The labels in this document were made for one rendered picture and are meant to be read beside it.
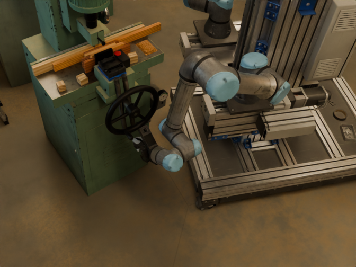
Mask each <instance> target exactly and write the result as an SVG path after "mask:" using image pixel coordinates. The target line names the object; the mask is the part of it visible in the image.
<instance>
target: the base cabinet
mask: <svg viewBox="0 0 356 267"><path fill-rule="evenodd" d="M25 57H26V61H27V64H28V68H29V72H30V76H31V79H32V84H33V87H34V91H35V95H36V98H37V102H38V106H39V110H40V113H41V117H42V121H43V125H44V129H45V132H46V135H47V137H48V138H49V140H50V141H51V143H52V144H53V146H54V147H55V149H56V150H57V152H58V153H59V155H60V156H61V157H62V159H63V160H64V162H65V163H66V165H67V166H68V168H69V169H70V170H71V172H72V173H73V175H74V177H75V178H76V179H77V181H78V182H79V184H80V185H81V187H82V188H83V190H84V191H85V193H86V194H87V195H88V196H90V195H91V194H93V193H95V192H97V191H99V190H101V189H103V188H104V187H106V186H108V185H110V184H112V183H114V182H115V181H117V180H119V179H121V178H123V177H125V176H127V175H128V174H130V173H132V172H134V171H136V170H138V169H139V168H141V167H143V166H145V165H147V164H148V163H146V162H144V161H143V160H142V159H141V157H140V156H141V155H142V154H141V150H139V152H138V151H137V150H136V149H135V147H134V144H133V140H129V139H128V138H127V136H126V135H114V134H112V133H110V132H109V131H108V130H107V128H106V125H105V117H106V114H107V111H108V109H109V107H110V106H111V104H112V103H111V104H109V105H106V106H104V107H102V108H100V109H98V110H96V111H93V112H91V113H89V114H87V115H85V116H82V117H80V118H78V119H76V120H74V118H73V117H72V116H71V114H70V113H69V112H68V110H67V109H66V108H65V106H64V105H62V106H60V107H58V108H56V109H54V108H53V106H52V105H51V104H50V102H49V101H48V100H47V98H46V97H45V95H44V94H43V93H42V91H41V90H40V89H39V87H38V86H37V84H36V83H35V82H34V78H33V75H32V70H31V67H30V63H31V61H30V60H29V58H28V57H27V56H26V54H25ZM137 107H139V108H140V114H141V115H143V116H144V117H145V116H146V115H147V113H148V112H149V110H150V93H149V92H145V91H144V92H143V95H142V97H141V99H140V101H139V103H138V106H137ZM112 126H113V127H114V128H116V129H122V124H121V120H119V121H117V122H115V123H113V124H112Z"/></svg>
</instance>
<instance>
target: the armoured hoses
mask: <svg viewBox="0 0 356 267"><path fill-rule="evenodd" d="M121 77H122V81H123V88H124V91H127V90H129V84H128V78H127V74H122V75H121ZM114 85H115V91H116V95H117V97H119V96H120V95H121V87H120V81H119V78H118V77H115V78H114ZM126 99H127V100H129V101H130V102H131V96H129V97H128V98H126ZM118 107H119V113H120V115H122V114H124V107H123V102H122V103H121V104H120V105H119V106H118ZM129 119H130V124H131V126H130V127H132V126H134V125H135V124H137V123H138V122H136V123H135V119H134V118H133V119H132V118H130V117H129ZM121 124H122V129H127V128H130V127H127V124H126V118H123V119H121Z"/></svg>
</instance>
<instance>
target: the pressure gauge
mask: <svg viewBox="0 0 356 267"><path fill-rule="evenodd" d="M158 95H159V101H160V102H162V101H164V100H166V99H167V97H168V93H167V92H166V91H165V90H164V89H162V90H160V91H158Z"/></svg>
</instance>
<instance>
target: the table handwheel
mask: <svg viewBox="0 0 356 267"><path fill-rule="evenodd" d="M144 91H145V92H149V93H151V94H152V96H153V104H152V107H151V109H150V110H149V112H148V113H147V115H146V116H145V117H144V116H143V115H141V114H140V108H139V107H137V106H138V103H139V101H140V99H141V97H142V95H143V92H144ZM138 92H139V95H138V97H137V99H136V101H135V103H131V102H130V101H129V100H127V99H126V98H128V97H129V96H131V95H133V94H135V93H138ZM122 102H123V106H124V107H125V108H126V110H125V113H124V114H122V115H121V116H119V117H117V118H115V119H113V120H112V116H113V114H114V112H115V110H116V108H117V107H118V106H119V105H120V104H121V103H122ZM158 104H159V95H158V92H157V91H156V90H155V89H154V88H153V87H151V86H148V85H140V86H136V87H133V88H131V89H129V90H127V91H125V92H124V93H122V94H121V95H120V96H119V97H118V98H116V100H115V101H114V102H113V103H112V104H111V106H110V107H109V109H108V111H107V114H106V117H105V125H106V128H107V130H108V131H109V132H110V133H112V134H114V135H125V133H124V131H125V130H127V131H129V132H130V133H132V132H134V131H136V130H138V129H139V128H140V127H142V126H144V125H145V124H146V123H147V122H148V121H149V120H150V119H151V118H152V116H153V115H154V113H155V112H156V110H157V107H158ZM127 116H129V117H130V118H132V119H133V118H136V117H140V118H141V119H142V120H141V121H139V122H138V123H137V124H135V125H134V126H132V127H130V128H127V129H116V128H114V127H113V126H112V124H113V123H115V122H117V121H119V120H121V119H123V118H125V117H127Z"/></svg>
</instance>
